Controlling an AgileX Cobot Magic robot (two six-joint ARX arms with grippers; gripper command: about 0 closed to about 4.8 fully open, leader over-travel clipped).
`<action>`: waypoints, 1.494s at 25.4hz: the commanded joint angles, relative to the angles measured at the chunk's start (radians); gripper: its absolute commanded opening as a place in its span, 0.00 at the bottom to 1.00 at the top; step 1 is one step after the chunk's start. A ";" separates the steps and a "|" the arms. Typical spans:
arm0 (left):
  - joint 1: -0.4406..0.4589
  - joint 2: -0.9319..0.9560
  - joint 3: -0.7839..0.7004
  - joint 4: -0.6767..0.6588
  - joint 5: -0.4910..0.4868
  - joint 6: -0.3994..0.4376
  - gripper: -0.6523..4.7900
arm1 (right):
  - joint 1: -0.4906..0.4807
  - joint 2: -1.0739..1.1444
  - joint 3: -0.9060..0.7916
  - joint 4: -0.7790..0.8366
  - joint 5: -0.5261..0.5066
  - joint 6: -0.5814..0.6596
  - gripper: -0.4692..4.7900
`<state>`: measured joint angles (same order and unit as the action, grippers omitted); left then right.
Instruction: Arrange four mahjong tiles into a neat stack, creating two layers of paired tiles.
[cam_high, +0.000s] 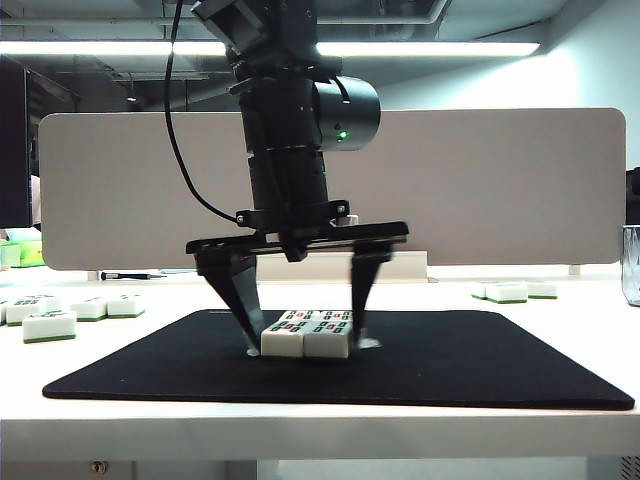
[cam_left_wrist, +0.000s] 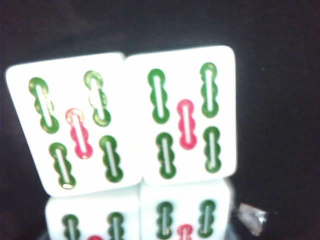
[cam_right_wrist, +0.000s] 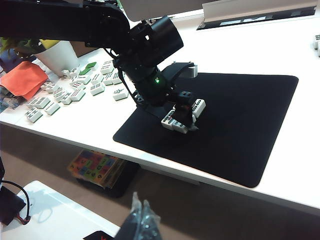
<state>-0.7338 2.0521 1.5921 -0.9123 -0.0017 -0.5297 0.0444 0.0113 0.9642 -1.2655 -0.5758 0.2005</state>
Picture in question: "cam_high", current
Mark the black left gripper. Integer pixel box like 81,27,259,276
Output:
185,198,410,358

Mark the black rectangular desk mat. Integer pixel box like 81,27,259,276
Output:
41,308,636,412

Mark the black precision screwdriver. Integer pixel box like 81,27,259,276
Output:
99,271,169,282

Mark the beige fabric desk divider panel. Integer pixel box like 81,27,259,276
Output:
37,107,628,273

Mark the green box at left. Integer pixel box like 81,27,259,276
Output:
0,228,43,270

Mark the long white ceiling light strip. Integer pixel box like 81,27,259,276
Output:
0,40,542,58

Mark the dark tall partition panel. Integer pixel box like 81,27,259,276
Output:
0,56,32,231

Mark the clear glass container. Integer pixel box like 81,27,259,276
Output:
621,225,640,307

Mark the black office chair back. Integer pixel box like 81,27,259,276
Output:
624,167,640,227

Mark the cream divider mounting bracket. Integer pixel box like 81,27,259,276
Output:
254,251,439,286

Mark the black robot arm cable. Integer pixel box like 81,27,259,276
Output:
164,0,240,222

